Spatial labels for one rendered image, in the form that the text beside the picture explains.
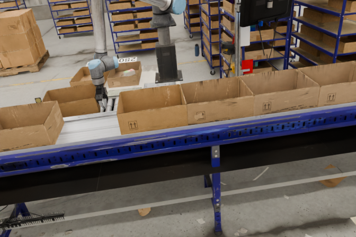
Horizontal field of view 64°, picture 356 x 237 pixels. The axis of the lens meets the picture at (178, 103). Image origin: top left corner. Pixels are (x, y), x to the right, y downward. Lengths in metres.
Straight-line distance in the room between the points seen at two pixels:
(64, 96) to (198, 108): 1.27
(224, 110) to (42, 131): 1.02
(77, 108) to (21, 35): 3.97
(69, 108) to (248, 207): 1.56
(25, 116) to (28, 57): 4.14
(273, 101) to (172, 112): 0.59
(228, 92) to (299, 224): 1.09
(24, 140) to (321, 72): 1.90
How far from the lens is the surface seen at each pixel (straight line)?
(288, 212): 2.45
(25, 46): 6.11
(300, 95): 1.81
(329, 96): 1.91
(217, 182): 1.91
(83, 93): 2.49
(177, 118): 1.64
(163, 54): 2.59
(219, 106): 1.64
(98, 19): 2.21
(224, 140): 1.70
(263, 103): 1.73
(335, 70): 2.23
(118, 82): 2.68
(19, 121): 2.11
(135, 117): 1.62
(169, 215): 2.40
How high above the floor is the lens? 1.81
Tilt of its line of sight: 28 degrees down
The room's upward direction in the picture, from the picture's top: 6 degrees counter-clockwise
